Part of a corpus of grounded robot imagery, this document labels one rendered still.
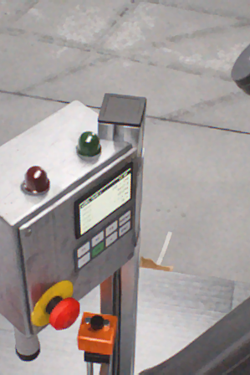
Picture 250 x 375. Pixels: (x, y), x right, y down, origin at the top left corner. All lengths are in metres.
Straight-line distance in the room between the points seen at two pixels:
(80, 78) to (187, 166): 0.66
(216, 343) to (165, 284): 0.81
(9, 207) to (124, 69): 2.60
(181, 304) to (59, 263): 0.67
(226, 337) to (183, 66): 2.72
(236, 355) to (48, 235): 0.22
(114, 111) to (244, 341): 0.28
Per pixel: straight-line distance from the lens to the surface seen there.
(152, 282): 1.49
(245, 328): 0.66
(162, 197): 2.77
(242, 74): 0.93
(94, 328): 0.98
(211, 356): 0.68
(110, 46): 3.44
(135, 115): 0.80
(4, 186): 0.76
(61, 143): 0.80
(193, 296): 1.48
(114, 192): 0.81
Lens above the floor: 2.02
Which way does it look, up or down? 46 degrees down
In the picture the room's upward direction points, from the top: 1 degrees clockwise
